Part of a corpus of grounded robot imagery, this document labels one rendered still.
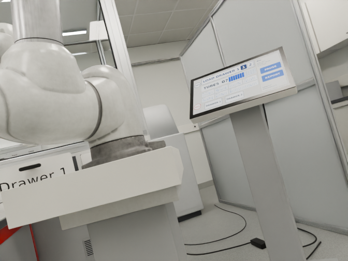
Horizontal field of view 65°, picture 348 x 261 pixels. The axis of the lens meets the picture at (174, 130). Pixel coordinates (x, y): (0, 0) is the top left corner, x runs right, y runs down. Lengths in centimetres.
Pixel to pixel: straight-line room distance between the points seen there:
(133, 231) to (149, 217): 5
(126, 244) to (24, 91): 41
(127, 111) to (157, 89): 429
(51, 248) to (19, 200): 87
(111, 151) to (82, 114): 13
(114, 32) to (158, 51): 364
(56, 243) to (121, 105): 96
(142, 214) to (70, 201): 17
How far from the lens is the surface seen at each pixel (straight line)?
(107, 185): 60
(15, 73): 60
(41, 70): 61
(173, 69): 522
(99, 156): 73
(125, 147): 71
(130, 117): 73
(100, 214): 67
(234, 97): 137
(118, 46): 164
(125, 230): 71
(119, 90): 74
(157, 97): 497
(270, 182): 146
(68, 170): 115
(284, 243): 155
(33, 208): 67
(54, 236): 152
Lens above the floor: 84
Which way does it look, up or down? 4 degrees up
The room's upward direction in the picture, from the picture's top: 15 degrees counter-clockwise
